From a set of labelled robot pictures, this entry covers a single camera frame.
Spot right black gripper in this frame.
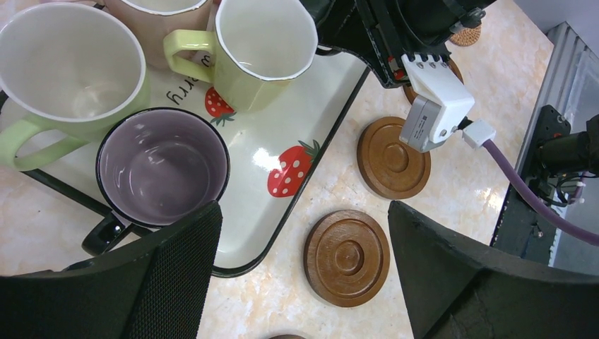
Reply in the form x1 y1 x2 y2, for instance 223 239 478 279
301 0 491 89

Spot brown wooden coaster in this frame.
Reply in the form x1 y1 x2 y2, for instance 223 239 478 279
403 59 464 105
303 210 391 308
269 334 306 339
357 117 432 200

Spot purple mug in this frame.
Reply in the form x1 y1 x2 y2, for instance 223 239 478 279
82 107 230 256

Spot woven rattan coaster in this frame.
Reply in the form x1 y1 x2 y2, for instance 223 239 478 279
449 25 482 47

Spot light green mug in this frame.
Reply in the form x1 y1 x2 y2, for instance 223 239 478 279
1 2 150 171

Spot aluminium frame rail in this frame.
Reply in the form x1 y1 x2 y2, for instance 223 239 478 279
516 22 598 177

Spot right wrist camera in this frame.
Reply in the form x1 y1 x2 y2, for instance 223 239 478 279
399 54 475 153

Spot strawberry enamel tray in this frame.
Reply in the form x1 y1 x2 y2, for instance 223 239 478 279
30 54 367 278

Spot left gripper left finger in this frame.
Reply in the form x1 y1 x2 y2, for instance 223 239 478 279
1 202 223 338

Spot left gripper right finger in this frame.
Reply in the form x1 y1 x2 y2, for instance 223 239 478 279
388 201 598 338

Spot pale pink mug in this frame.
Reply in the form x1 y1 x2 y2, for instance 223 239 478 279
102 0 213 69

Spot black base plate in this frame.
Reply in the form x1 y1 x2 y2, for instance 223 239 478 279
490 116 598 266

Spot yellow green mug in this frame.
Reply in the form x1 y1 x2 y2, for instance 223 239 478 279
163 0 319 112

